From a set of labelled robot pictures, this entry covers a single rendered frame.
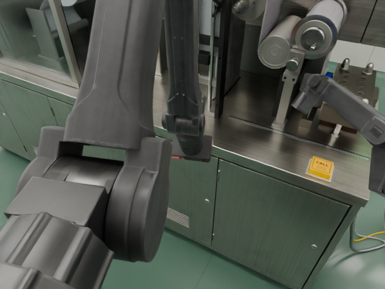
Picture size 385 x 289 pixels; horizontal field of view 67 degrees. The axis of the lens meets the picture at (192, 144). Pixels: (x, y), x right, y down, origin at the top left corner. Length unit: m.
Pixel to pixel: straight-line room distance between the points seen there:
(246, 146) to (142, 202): 0.92
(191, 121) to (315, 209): 0.73
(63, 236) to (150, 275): 1.62
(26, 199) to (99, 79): 0.10
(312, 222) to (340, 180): 0.24
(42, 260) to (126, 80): 0.13
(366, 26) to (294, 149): 0.60
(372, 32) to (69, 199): 1.36
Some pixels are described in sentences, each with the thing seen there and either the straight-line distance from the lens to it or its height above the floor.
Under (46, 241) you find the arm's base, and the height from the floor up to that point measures 1.48.
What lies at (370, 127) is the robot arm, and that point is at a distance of 0.64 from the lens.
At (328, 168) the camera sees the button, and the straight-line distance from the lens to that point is 1.07.
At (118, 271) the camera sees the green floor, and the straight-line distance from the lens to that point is 1.84.
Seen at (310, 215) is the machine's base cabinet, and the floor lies 0.70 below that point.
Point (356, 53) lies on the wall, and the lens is 3.97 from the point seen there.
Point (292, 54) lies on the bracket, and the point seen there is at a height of 1.20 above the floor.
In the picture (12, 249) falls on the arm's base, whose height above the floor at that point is 1.48.
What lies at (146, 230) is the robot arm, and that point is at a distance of 0.22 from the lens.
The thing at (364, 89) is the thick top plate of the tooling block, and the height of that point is 1.03.
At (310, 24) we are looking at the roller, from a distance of 1.10.
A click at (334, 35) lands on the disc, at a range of 1.10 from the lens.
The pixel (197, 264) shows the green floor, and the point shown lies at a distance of 1.81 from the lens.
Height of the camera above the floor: 1.63
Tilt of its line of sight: 41 degrees down
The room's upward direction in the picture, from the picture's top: straight up
